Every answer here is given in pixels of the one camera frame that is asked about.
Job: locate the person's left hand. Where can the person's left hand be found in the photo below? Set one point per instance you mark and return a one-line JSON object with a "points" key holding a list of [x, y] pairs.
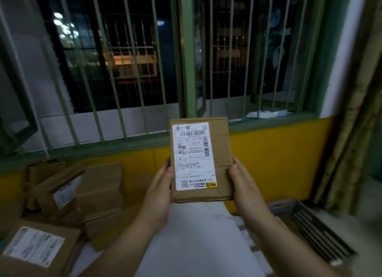
{"points": [[156, 197]]}

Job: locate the person's right hand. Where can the person's right hand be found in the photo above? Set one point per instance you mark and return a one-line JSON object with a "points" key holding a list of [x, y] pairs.
{"points": [[247, 193]]}

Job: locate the person's right thumb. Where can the person's right thumb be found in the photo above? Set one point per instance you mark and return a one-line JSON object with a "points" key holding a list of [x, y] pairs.
{"points": [[235, 176]]}

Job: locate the person's left thumb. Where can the person's left thumb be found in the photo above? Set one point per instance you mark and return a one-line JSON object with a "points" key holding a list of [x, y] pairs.
{"points": [[168, 175]]}

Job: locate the brown parcel with white label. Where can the brown parcel with white label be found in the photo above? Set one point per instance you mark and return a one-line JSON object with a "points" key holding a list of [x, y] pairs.
{"points": [[200, 160]]}

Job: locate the person's left forearm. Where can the person's left forearm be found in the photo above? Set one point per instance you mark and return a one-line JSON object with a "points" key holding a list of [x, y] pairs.
{"points": [[119, 250]]}

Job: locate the person's right forearm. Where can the person's right forearm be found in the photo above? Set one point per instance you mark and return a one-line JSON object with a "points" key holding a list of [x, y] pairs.
{"points": [[286, 247]]}

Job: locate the plain brown cardboard box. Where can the plain brown cardboard box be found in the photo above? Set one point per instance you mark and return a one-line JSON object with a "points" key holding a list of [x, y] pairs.
{"points": [[101, 190]]}

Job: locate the crumpled white cloth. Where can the crumpled white cloth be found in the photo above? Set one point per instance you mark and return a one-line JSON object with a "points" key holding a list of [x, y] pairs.
{"points": [[267, 114]]}

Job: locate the white foam sheet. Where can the white foam sheet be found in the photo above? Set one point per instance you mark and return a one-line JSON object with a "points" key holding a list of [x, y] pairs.
{"points": [[200, 244]]}

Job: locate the small brown cardboard box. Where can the small brown cardboard box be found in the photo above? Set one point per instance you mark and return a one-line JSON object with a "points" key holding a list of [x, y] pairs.
{"points": [[104, 229]]}

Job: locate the grey slatted plastic crate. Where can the grey slatted plastic crate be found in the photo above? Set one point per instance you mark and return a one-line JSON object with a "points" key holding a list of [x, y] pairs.
{"points": [[313, 229]]}

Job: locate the tilted labelled cardboard box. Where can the tilted labelled cardboard box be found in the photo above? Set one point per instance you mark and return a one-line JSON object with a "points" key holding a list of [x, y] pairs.
{"points": [[61, 193]]}

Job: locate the green window bar grille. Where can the green window bar grille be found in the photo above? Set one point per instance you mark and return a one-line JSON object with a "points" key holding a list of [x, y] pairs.
{"points": [[149, 65]]}

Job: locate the patterned beige curtain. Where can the patterned beige curtain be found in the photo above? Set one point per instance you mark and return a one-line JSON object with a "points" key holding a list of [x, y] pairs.
{"points": [[352, 121]]}

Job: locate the large labelled cardboard box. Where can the large labelled cardboard box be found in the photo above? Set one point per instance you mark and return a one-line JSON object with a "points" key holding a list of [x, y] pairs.
{"points": [[37, 248]]}

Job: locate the green window frame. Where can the green window frame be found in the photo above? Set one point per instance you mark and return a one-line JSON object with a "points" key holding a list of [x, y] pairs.
{"points": [[185, 53]]}

